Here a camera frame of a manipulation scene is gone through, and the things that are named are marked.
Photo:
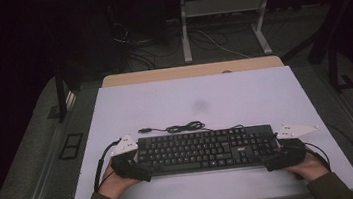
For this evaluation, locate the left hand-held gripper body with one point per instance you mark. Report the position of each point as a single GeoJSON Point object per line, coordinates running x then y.
{"type": "Point", "coordinates": [123, 164]}

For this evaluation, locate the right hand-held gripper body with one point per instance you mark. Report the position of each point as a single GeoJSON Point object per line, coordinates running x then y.
{"type": "Point", "coordinates": [292, 151]}

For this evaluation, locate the black computer keyboard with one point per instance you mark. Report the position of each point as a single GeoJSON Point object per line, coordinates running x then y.
{"type": "Point", "coordinates": [187, 152]}

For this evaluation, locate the person's left hand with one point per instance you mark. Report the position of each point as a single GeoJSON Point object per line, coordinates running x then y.
{"type": "Point", "coordinates": [115, 185]}

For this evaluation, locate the person's right hand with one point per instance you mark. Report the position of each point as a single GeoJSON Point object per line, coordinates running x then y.
{"type": "Point", "coordinates": [308, 168]}

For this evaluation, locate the black floor socket plate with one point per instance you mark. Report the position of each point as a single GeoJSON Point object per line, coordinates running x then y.
{"type": "Point", "coordinates": [70, 146]}

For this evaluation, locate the white board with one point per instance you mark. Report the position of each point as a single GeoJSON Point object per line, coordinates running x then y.
{"type": "Point", "coordinates": [181, 99]}

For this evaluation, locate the wooden table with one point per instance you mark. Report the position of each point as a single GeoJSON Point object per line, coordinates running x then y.
{"type": "Point", "coordinates": [161, 74]}

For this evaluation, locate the black slanted stand leg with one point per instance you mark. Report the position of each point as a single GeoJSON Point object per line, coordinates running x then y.
{"type": "Point", "coordinates": [324, 32]}

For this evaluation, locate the grey metal stand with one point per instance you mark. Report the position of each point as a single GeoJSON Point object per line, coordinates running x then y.
{"type": "Point", "coordinates": [220, 5]}

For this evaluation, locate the black metal frame post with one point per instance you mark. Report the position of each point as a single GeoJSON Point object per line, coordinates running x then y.
{"type": "Point", "coordinates": [335, 71]}
{"type": "Point", "coordinates": [61, 99]}

